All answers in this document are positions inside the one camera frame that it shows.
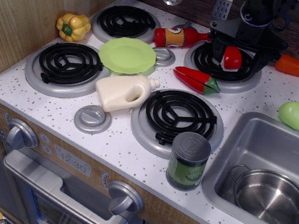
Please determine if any red white toy sushi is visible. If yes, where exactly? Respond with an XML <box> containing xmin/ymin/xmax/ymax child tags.
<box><xmin>220</xmin><ymin>46</ymin><xmax>243</xmax><ymax>72</ymax></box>

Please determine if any yellow toy bell pepper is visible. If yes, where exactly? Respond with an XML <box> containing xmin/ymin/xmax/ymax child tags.
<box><xmin>56</xmin><ymin>13</ymin><xmax>92</xmax><ymax>42</ymax></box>

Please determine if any oven clock display panel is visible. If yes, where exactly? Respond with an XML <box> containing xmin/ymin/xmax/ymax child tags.
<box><xmin>54</xmin><ymin>144</ymin><xmax>92</xmax><ymax>177</ymax></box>

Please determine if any front right black burner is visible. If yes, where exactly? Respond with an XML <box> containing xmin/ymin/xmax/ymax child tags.
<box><xmin>131</xmin><ymin>89</ymin><xmax>224</xmax><ymax>159</ymax></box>

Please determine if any grey oven door handle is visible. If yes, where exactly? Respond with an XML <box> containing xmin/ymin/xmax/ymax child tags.
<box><xmin>4</xmin><ymin>150</ymin><xmax>129</xmax><ymax>224</ymax></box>

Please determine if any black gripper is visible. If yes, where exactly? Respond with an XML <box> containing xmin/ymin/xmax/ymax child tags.
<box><xmin>210</xmin><ymin>17</ymin><xmax>288</xmax><ymax>73</ymax></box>

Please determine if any grey sink basin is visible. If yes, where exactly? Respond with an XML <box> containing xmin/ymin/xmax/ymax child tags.
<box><xmin>203</xmin><ymin>112</ymin><xmax>299</xmax><ymax>224</ymax></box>

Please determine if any orange toy carrot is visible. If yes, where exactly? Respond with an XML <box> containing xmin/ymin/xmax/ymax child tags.
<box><xmin>275</xmin><ymin>54</ymin><xmax>299</xmax><ymax>77</ymax></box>

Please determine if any grey stovetop knob middle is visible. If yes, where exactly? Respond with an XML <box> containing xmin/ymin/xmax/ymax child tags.
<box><xmin>153</xmin><ymin>47</ymin><xmax>176</xmax><ymax>67</ymax></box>

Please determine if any steel pot with handles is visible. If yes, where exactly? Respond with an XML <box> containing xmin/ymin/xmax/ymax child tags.
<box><xmin>229</xmin><ymin>164</ymin><xmax>299</xmax><ymax>224</ymax></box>

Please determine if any front left black burner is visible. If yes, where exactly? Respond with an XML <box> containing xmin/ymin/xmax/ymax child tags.
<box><xmin>25</xmin><ymin>43</ymin><xmax>110</xmax><ymax>98</ymax></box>

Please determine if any red toy ketchup bottle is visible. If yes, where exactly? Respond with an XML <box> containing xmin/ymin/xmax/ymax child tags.
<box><xmin>153</xmin><ymin>28</ymin><xmax>211</xmax><ymax>47</ymax></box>

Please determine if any grey oven knob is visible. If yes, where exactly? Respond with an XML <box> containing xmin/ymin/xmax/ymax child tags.
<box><xmin>108</xmin><ymin>180</ymin><xmax>144</xmax><ymax>215</ymax></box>
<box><xmin>5</xmin><ymin>118</ymin><xmax>39</xmax><ymax>150</ymax></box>

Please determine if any left grey oven knob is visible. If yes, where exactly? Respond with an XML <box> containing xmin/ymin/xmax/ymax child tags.
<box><xmin>5</xmin><ymin>118</ymin><xmax>39</xmax><ymax>150</ymax></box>

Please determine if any light green plastic plate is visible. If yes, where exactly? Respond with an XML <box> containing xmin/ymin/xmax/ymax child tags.
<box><xmin>99</xmin><ymin>37</ymin><xmax>157</xmax><ymax>74</ymax></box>

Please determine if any light green toy pear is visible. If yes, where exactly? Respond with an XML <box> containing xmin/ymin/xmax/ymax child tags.
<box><xmin>278</xmin><ymin>101</ymin><xmax>299</xmax><ymax>130</ymax></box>

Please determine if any grey stovetop knob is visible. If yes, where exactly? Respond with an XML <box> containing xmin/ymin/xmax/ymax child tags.
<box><xmin>173</xmin><ymin>21</ymin><xmax>196</xmax><ymax>31</ymax></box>
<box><xmin>74</xmin><ymin>105</ymin><xmax>112</xmax><ymax>135</ymax></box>
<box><xmin>153</xmin><ymin>47</ymin><xmax>176</xmax><ymax>67</ymax></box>

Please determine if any red toy chili pepper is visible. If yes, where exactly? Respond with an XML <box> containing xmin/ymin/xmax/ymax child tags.
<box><xmin>173</xmin><ymin>66</ymin><xmax>221</xmax><ymax>95</ymax></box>

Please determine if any grey stovetop knob back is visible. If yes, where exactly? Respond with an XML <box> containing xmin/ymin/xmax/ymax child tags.
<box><xmin>173</xmin><ymin>21</ymin><xmax>196</xmax><ymax>31</ymax></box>

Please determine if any back right black burner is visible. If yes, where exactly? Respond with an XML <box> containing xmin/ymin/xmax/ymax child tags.
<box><xmin>183</xmin><ymin>42</ymin><xmax>262</xmax><ymax>94</ymax></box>

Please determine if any right grey oven knob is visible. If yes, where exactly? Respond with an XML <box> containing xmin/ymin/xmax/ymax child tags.
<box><xmin>108</xmin><ymin>180</ymin><xmax>144</xmax><ymax>215</ymax></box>

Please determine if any green grey toy can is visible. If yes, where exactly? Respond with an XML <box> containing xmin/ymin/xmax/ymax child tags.
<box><xmin>166</xmin><ymin>131</ymin><xmax>211</xmax><ymax>191</ymax></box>

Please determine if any black burner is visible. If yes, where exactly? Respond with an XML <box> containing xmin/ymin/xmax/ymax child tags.
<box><xmin>25</xmin><ymin>43</ymin><xmax>110</xmax><ymax>98</ymax></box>
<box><xmin>92</xmin><ymin>5</ymin><xmax>160</xmax><ymax>44</ymax></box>
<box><xmin>131</xmin><ymin>89</ymin><xmax>224</xmax><ymax>159</ymax></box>
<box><xmin>183</xmin><ymin>42</ymin><xmax>262</xmax><ymax>94</ymax></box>

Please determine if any grey stovetop knob front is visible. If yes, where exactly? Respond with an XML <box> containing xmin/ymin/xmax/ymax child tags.
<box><xmin>74</xmin><ymin>105</ymin><xmax>112</xmax><ymax>135</ymax></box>

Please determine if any cream toy detergent jug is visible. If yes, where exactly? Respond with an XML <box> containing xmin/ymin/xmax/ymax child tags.
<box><xmin>95</xmin><ymin>75</ymin><xmax>160</xmax><ymax>112</ymax></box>

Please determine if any back left black burner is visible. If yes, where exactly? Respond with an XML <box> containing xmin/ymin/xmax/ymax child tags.
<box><xmin>92</xmin><ymin>5</ymin><xmax>160</xmax><ymax>44</ymax></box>

